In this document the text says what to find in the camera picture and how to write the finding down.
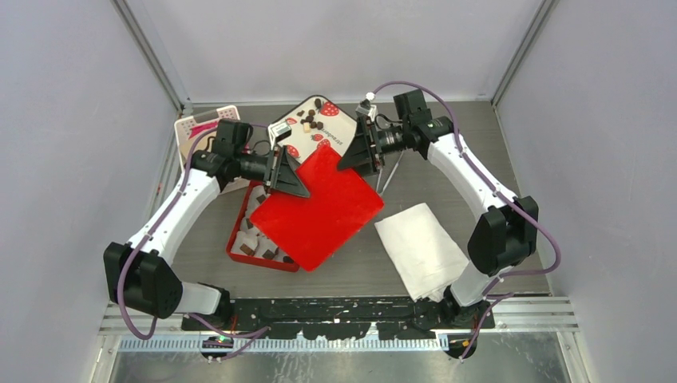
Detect metal tongs with grey handle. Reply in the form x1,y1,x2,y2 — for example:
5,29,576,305
375,152,404,195

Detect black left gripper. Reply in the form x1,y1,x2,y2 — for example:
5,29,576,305
235,146,311,202

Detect red box lid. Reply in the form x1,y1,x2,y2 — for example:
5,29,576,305
251,146,384,272

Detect white plastic basket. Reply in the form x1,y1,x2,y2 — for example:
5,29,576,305
174,105,249,194

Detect pink tissue paper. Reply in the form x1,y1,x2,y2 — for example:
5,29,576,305
189,120,218,139

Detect dark chocolate bottom row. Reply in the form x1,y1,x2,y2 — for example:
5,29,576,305
262,250,276,260

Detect red chocolate box tray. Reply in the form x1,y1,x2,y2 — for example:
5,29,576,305
226,181,299,272

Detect strawberry print tray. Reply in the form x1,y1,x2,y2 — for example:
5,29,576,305
272,95,357,164

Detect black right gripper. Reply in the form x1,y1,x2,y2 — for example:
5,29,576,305
337,116,410,180

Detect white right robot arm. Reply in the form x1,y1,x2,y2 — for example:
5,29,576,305
337,86,540,328

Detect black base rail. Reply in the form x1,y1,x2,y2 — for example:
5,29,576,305
181,296,494,341

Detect white folded cloth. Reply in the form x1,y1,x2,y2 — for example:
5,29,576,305
374,203,469,302

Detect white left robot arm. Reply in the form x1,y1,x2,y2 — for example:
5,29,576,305
103,119,310,330

